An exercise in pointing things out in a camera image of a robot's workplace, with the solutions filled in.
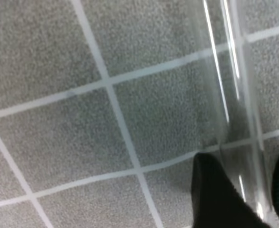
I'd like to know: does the clear glass test tube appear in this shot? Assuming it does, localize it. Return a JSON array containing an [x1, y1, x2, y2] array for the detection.
[[195, 0, 272, 222]]

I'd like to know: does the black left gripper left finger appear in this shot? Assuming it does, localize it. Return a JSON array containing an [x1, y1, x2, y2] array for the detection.
[[191, 153, 269, 228]]

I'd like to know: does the grey checked tablecloth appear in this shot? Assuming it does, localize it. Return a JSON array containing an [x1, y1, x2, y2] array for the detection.
[[0, 0, 279, 228]]

